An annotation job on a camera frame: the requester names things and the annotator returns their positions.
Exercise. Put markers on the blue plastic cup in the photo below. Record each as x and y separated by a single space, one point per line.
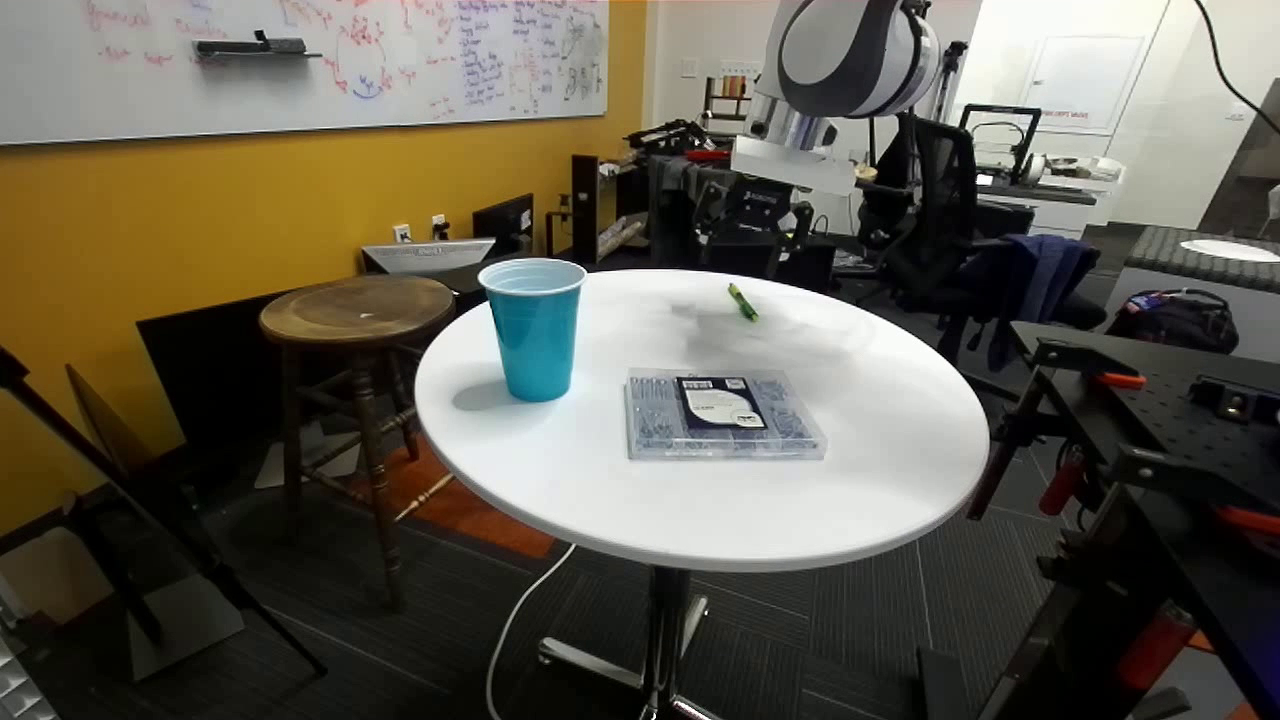
533 304

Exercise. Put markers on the round wooden stool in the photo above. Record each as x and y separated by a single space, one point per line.
346 351

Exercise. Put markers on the green pen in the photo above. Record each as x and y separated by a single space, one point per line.
740 301

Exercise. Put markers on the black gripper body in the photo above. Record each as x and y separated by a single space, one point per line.
746 216

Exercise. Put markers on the black office chair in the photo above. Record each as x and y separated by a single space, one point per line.
920 210

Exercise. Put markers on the hard drive in clear case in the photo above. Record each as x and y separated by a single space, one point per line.
717 417

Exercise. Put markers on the black whiteboard eraser tray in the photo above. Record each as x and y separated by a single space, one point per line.
258 51

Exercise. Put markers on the wall whiteboard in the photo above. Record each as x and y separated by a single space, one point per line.
156 71

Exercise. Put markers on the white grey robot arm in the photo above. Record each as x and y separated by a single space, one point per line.
824 61

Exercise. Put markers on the white tray on shelf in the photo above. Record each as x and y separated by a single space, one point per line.
423 259

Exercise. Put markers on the black backpack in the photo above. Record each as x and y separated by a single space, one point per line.
1184 319

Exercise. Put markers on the black workbench with clamps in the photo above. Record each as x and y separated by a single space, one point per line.
1174 457

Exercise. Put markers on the metal table base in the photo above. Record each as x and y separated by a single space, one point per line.
673 619

